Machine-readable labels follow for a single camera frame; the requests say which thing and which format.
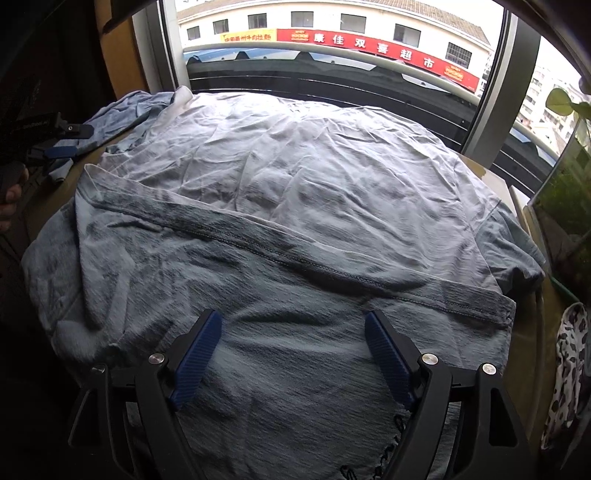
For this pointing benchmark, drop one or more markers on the green leafy plant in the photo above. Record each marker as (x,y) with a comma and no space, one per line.
(559,102)

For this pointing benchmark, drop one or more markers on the glass fish tank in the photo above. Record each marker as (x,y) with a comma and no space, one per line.
(562,209)

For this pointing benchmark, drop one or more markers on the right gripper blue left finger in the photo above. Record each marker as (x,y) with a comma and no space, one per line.
(164,383)

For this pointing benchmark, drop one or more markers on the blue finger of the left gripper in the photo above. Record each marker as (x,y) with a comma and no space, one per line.
(78,131)
(58,152)

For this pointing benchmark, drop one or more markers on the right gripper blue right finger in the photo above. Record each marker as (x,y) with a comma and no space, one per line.
(421,385)

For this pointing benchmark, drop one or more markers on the blue-grey garment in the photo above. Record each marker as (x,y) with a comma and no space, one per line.
(131,110)

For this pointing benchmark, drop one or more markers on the person's hand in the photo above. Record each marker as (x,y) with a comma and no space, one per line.
(10,203)

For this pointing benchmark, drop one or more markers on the black white spotted cloth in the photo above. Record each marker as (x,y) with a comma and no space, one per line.
(570,359)

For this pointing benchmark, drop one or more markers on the grey window frame post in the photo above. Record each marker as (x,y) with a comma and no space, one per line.
(513,66)

